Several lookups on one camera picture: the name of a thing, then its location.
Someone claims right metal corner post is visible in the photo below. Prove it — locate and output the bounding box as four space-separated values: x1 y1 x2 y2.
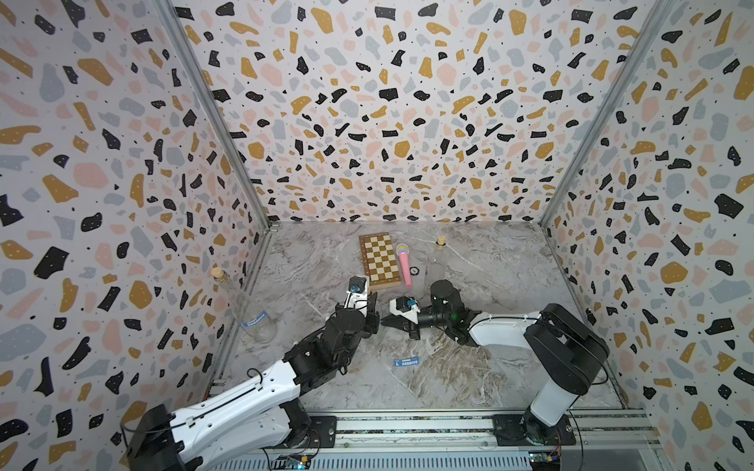
539 0 673 230

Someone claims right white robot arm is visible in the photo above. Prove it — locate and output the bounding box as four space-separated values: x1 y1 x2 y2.
381 280 609 447

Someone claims wooden chessboard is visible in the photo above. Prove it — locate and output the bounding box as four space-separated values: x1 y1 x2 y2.
359 232 403 292

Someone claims left metal corner post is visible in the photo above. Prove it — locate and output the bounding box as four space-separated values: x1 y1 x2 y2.
153 0 271 233

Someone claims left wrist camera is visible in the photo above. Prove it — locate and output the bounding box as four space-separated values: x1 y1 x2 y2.
345 276 369 315

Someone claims pink toy microphone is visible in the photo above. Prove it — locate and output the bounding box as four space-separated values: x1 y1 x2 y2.
395 243 412 288

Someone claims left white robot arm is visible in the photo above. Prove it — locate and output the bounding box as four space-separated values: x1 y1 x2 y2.
126 292 380 470

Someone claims metal corner post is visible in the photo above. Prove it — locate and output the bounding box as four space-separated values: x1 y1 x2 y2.
153 0 271 233
539 0 673 230

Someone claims clear glass bottle with cork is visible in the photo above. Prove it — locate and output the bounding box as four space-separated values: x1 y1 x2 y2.
425 235 447 292

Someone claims glass bottle blue label left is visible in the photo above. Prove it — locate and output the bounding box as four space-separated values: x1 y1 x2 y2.
211 267 278 345

